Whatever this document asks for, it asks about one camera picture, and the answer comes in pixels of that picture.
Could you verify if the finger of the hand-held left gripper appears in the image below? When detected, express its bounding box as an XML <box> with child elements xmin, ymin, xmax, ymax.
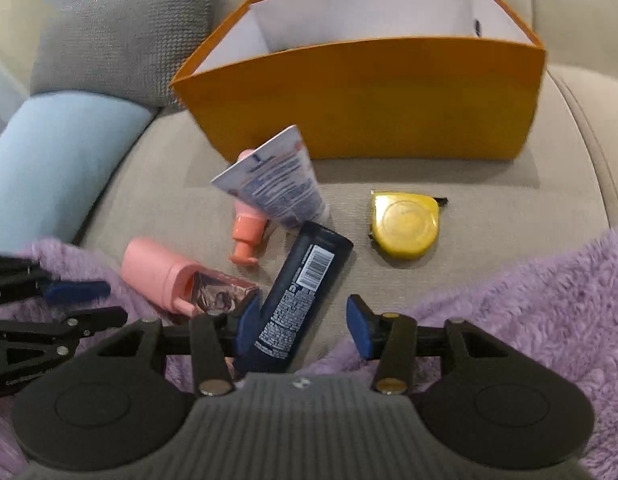
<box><xmin>0</xmin><ymin>255</ymin><xmax>112</xmax><ymax>307</ymax></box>
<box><xmin>0</xmin><ymin>306</ymin><xmax>128</xmax><ymax>361</ymax></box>

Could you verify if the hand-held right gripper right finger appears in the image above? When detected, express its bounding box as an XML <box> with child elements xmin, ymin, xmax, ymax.
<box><xmin>345</xmin><ymin>294</ymin><xmax>512</xmax><ymax>396</ymax></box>

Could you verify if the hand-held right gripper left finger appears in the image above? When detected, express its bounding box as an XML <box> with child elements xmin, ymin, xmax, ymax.
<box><xmin>96</xmin><ymin>290</ymin><xmax>264</xmax><ymax>397</ymax></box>

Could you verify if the dark blue bottle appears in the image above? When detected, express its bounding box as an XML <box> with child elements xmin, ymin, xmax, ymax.
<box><xmin>244</xmin><ymin>220</ymin><xmax>355</xmax><ymax>375</ymax></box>

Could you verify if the pink plastic container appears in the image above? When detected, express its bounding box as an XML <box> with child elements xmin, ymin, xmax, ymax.
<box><xmin>121</xmin><ymin>238</ymin><xmax>210</xmax><ymax>318</ymax></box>

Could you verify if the pink spray bottle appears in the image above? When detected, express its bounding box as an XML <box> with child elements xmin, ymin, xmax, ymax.
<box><xmin>228</xmin><ymin>149</ymin><xmax>270</xmax><ymax>267</ymax></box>

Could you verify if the yellow tape measure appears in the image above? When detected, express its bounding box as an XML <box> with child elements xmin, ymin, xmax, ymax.
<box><xmin>366</xmin><ymin>190</ymin><xmax>449</xmax><ymax>261</ymax></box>

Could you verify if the white printed tube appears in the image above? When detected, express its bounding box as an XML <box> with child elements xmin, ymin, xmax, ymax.
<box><xmin>210</xmin><ymin>125</ymin><xmax>332</xmax><ymax>231</ymax></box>

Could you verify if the orange paper bag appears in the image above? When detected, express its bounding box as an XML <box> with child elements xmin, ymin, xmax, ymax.
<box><xmin>169</xmin><ymin>0</ymin><xmax>546</xmax><ymax>162</ymax></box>

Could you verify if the light blue pillow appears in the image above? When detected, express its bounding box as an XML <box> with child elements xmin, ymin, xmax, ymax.
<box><xmin>0</xmin><ymin>91</ymin><xmax>157</xmax><ymax>252</ymax></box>

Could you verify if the purple fluffy blanket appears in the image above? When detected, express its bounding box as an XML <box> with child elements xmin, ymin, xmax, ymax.
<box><xmin>0</xmin><ymin>225</ymin><xmax>618</xmax><ymax>480</ymax></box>

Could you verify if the black-white houndstooth pillow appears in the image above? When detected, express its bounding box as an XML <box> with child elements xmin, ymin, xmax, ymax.
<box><xmin>30</xmin><ymin>0</ymin><xmax>220</xmax><ymax>110</ymax></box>

